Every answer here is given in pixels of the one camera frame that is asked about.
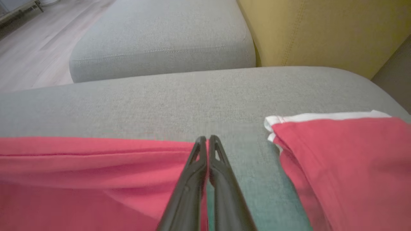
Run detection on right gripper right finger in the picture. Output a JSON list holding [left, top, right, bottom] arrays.
[[209, 135, 257, 231]]

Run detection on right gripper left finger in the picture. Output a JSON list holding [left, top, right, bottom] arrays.
[[157, 136, 208, 231]]

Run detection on red white lettered jersey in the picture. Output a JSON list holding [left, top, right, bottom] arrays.
[[0, 136, 209, 231]]

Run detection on red shorts with white stripe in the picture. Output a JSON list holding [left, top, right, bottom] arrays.
[[264, 110, 411, 231]]

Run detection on large grey sofa seat cushion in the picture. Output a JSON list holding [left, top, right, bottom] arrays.
[[0, 66, 411, 231]]

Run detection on small grey sofa seat cushion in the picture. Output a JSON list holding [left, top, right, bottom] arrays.
[[69, 0, 256, 83]]

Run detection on wide yellow sofa backrest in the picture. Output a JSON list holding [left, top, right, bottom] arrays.
[[237, 0, 411, 80]]

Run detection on taupe upholstered panel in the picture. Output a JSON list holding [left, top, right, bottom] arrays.
[[371, 34, 411, 114]]

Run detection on grey metal furniture frame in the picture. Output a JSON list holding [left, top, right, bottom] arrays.
[[0, 0, 44, 23]]

